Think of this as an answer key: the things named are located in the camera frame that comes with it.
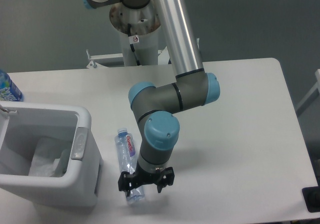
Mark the blue labelled water bottle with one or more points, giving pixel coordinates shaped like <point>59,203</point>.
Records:
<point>9,91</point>

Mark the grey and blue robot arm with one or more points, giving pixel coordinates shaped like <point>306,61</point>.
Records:
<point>154,108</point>

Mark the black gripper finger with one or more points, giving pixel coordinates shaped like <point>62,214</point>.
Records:
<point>164,178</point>
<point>127,182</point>

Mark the white trash can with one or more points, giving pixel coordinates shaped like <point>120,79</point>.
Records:
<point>21,126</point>

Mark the black clamp at table edge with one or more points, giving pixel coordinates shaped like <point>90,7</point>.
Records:
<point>312,198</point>

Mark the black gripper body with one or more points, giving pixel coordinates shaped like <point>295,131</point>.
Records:
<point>142,177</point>

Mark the clear plastic bottle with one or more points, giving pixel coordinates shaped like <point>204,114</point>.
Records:
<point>127,161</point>

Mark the white plastic wrapper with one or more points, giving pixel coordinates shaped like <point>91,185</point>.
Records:
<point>50,158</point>

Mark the white frame at right edge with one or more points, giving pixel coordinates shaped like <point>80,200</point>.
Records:
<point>310,96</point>

